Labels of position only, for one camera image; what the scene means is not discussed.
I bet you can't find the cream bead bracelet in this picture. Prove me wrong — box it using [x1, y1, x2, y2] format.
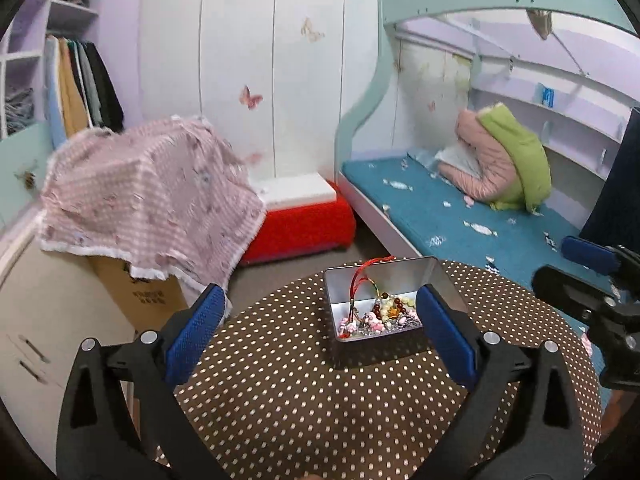
[372, 291, 419, 323]

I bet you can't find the silver chain necklace pile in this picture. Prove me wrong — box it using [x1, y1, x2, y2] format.
[336, 309, 424, 338]

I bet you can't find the dark hanging garment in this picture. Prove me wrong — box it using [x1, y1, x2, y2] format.
[579, 107, 640, 252]

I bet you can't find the pink and green quilt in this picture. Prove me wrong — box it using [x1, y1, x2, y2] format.
[437, 102, 552, 212]

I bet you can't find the cream lower cabinet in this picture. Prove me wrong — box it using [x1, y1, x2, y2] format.
[1, 242, 134, 469]

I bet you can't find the cardboard box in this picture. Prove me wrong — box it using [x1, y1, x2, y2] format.
[89, 256, 188, 333]

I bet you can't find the blue bed mattress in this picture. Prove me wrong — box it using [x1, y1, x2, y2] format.
[339, 152, 622, 302]

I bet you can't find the blue box on shelf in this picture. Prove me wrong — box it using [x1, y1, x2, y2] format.
[535, 84, 555, 108]

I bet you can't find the white pillow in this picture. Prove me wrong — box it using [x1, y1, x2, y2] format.
[435, 143, 482, 179]

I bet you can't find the brown polka dot tablecloth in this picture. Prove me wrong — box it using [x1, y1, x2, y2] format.
[175, 261, 601, 479]

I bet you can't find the dark metal tin box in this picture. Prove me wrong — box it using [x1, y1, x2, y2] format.
[323, 257, 470, 368]

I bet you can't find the pink checkered cloth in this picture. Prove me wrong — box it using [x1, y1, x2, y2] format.
[37, 116, 266, 292]

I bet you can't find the red ottoman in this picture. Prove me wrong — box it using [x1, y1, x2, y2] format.
[240, 181, 356, 266]

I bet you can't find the teal drawer cabinet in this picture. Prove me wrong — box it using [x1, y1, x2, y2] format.
[0, 122, 53, 226]

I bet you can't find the hanging clothes row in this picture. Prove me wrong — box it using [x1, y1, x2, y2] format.
[43, 35, 125, 148]

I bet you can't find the beige butterfly sticker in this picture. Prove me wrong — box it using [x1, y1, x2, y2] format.
[300, 18, 324, 44]

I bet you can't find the pink butterfly sticker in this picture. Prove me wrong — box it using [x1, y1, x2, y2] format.
[239, 86, 264, 110]

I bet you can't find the white wardrobe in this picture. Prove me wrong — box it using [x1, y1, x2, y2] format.
[140, 0, 376, 180]

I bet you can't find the purple shelf unit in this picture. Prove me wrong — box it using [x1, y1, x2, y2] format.
[1, 0, 100, 139]

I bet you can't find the teal bunk bed frame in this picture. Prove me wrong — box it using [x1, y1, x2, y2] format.
[335, 0, 639, 226]

